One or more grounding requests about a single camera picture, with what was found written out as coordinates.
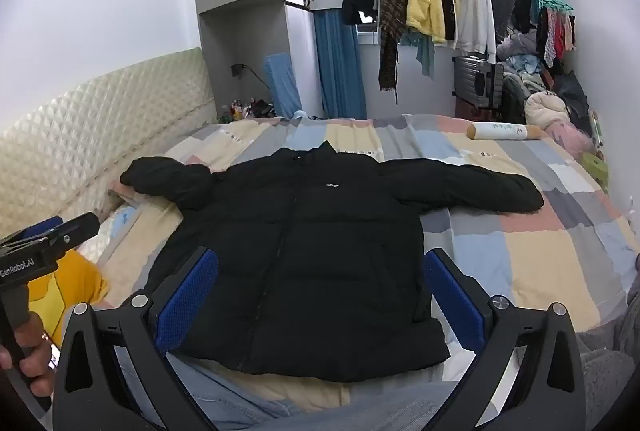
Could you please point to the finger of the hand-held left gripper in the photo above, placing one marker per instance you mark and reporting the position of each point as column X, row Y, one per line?
column 35, row 228
column 75, row 231

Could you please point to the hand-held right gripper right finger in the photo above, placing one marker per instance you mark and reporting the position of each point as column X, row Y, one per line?
column 452, row 298

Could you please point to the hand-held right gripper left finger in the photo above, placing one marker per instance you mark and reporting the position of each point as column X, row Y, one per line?
column 190, row 296

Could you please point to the black puffer jacket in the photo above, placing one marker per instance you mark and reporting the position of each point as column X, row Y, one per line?
column 320, row 251

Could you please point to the pile of clothes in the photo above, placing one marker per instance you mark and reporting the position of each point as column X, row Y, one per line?
column 525, row 61

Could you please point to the person's left hand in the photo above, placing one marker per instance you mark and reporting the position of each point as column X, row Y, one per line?
column 37, row 351

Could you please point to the yellow cloth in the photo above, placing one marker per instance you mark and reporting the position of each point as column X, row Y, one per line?
column 70, row 291

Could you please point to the pastel patchwork blanket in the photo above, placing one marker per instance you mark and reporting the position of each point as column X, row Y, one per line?
column 525, row 251

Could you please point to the cream quilted headboard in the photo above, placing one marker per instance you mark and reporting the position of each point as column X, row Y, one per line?
column 100, row 126

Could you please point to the grey fleece cloth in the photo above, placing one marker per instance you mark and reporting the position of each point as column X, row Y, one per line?
column 605, row 361

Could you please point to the white bolster pillow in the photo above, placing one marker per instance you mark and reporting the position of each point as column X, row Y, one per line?
column 500, row 131

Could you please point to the green box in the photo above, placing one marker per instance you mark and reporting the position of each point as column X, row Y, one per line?
column 596, row 168

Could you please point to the bedside clutter of bottles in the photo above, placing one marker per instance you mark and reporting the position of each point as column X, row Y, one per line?
column 245, row 110

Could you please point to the pink fluffy cloth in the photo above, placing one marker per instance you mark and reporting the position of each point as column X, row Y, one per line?
column 570, row 141

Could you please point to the cream plush cushion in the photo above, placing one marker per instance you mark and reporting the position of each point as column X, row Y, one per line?
column 545, row 111

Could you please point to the dark ribbed suitcase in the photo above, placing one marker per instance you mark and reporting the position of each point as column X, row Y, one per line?
column 475, row 83

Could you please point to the blue padded board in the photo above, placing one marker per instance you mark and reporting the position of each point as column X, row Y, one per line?
column 284, row 81

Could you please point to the hanging teal cloth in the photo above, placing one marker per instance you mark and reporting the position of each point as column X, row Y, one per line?
column 424, row 53

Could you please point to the blue curtain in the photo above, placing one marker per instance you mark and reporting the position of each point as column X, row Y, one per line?
column 340, row 66

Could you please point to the small hanging laundry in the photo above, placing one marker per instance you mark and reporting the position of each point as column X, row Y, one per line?
column 552, row 36

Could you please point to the hanging white hoodie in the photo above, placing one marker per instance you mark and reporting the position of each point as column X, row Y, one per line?
column 475, row 11

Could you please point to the black wall plug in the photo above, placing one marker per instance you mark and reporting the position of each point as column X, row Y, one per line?
column 237, row 69

